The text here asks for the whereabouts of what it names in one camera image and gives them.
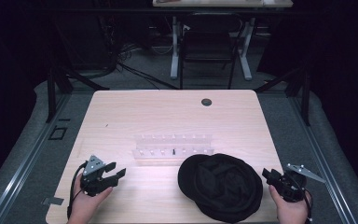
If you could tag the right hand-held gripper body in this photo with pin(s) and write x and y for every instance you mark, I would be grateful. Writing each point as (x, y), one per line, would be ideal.
(290, 186)

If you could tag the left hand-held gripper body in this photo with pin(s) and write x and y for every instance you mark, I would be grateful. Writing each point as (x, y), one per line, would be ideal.
(93, 182)

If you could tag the person's left hand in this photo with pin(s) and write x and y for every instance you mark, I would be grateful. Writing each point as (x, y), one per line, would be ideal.
(85, 205)

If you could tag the person's right hand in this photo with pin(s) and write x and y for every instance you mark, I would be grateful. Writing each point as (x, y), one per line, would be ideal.
(290, 213)

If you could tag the grey tape strip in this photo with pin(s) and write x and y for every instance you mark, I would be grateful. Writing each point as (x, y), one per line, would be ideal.
(52, 201)

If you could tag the black cloth hat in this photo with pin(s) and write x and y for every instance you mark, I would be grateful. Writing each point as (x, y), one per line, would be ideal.
(220, 186)

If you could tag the clear acrylic rack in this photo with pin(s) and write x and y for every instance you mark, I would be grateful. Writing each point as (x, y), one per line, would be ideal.
(167, 146)

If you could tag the black chair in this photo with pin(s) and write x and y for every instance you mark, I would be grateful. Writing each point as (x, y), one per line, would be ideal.
(209, 40)

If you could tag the white-legged desk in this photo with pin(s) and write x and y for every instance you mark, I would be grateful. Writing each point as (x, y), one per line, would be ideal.
(199, 3)

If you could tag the black metal frame stand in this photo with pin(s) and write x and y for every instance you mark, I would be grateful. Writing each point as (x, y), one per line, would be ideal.
(305, 96)
(52, 93)

